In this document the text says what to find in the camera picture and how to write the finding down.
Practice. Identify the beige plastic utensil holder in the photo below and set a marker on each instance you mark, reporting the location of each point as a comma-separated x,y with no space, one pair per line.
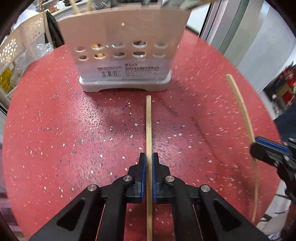
130,46

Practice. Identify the yellow oil bottle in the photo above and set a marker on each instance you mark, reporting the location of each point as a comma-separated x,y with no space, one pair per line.
5,79

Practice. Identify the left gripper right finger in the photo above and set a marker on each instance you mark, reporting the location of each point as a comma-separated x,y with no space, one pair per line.
199,213

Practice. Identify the beige plastic storage cart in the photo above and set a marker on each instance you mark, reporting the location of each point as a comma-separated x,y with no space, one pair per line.
28,42

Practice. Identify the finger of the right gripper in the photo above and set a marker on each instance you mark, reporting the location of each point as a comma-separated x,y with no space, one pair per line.
270,153
274,142

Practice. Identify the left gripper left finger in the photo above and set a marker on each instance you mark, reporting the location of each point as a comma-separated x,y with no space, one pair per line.
98,213

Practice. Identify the blue patterned wooden chopstick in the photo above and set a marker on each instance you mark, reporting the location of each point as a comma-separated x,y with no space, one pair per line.
89,5

